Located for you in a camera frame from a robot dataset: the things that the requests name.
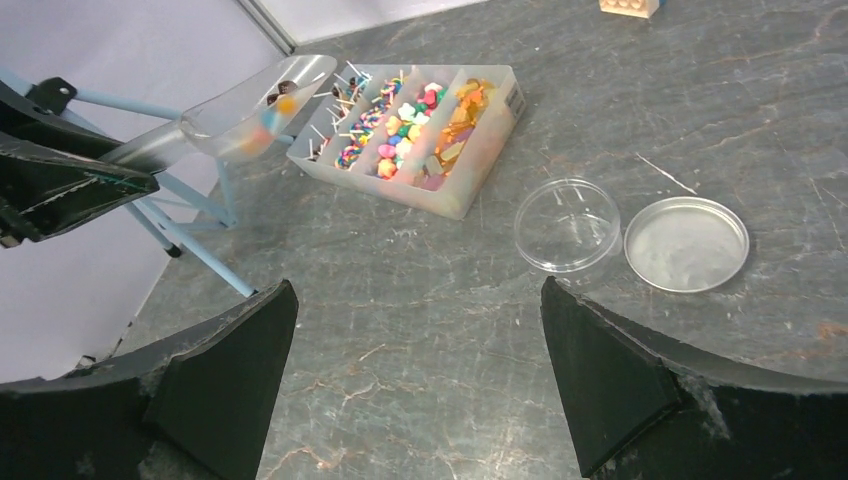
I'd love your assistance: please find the clear plastic scoop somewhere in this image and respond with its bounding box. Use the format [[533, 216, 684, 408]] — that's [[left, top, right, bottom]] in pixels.
[[101, 54, 338, 173]]

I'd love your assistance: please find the round jar lid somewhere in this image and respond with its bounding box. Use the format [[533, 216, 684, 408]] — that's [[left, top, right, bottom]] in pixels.
[[623, 196, 751, 294]]

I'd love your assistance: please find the toy block house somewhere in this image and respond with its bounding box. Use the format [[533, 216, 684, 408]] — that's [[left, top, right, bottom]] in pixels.
[[599, 0, 666, 19]]

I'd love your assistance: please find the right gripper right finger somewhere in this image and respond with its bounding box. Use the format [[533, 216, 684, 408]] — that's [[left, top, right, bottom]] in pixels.
[[541, 278, 847, 479]]

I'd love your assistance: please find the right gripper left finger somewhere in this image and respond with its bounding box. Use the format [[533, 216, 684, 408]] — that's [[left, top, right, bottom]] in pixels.
[[1, 281, 299, 479]]

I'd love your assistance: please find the clear compartment candy box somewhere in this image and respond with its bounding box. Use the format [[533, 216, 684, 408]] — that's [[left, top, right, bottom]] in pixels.
[[286, 64, 525, 220]]

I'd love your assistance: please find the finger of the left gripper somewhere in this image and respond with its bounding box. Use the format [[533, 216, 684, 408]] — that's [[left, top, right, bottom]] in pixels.
[[1, 82, 123, 159], [1, 133, 159, 247]]

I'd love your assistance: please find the light blue tripod stand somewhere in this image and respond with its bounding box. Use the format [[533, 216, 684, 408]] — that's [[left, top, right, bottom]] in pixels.
[[1, 66, 258, 298]]

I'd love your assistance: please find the clear round plastic jar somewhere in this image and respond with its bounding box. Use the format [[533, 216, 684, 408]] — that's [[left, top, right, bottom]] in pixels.
[[513, 177, 623, 278]]

